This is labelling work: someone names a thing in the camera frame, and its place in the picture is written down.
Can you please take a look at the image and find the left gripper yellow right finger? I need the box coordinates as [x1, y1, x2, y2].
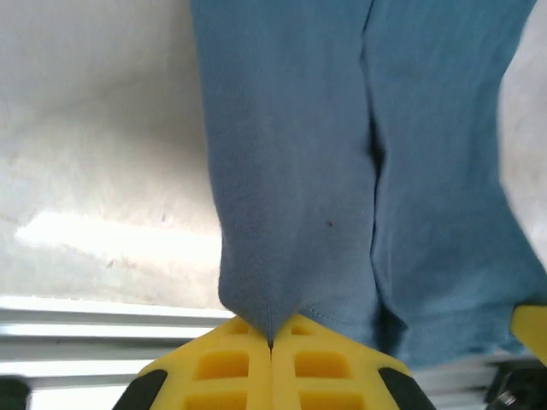
[271, 313, 438, 410]

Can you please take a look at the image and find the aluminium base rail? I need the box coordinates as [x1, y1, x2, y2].
[0, 296, 514, 410]

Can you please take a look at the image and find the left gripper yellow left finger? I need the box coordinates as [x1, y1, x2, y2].
[114, 318, 274, 410]

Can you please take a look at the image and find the blue t-shirt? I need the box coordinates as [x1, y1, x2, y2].
[190, 0, 547, 369]

